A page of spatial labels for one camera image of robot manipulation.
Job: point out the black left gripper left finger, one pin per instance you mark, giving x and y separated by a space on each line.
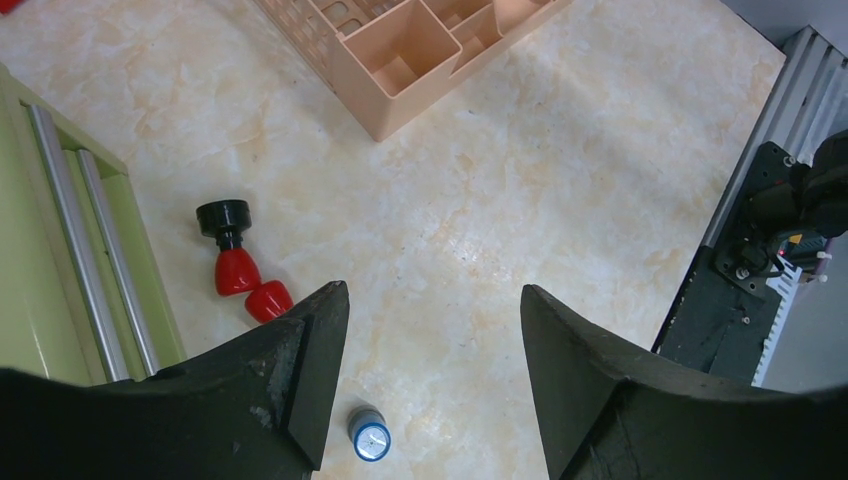
256 407

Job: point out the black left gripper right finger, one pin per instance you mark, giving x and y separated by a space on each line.
609 409

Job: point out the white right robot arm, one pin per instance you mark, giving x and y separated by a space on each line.
812 200

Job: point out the red and black dumbbell toy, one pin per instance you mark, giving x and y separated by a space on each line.
235 271

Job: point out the small blue glue bottle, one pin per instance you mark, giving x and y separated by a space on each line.
369 434

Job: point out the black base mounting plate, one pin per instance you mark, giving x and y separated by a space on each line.
722 321

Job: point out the green metal drawer cabinet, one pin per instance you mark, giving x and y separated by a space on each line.
82 300

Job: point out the beige plastic file organizer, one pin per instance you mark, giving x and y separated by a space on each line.
388 61

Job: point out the red small box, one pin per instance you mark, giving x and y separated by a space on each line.
8 6

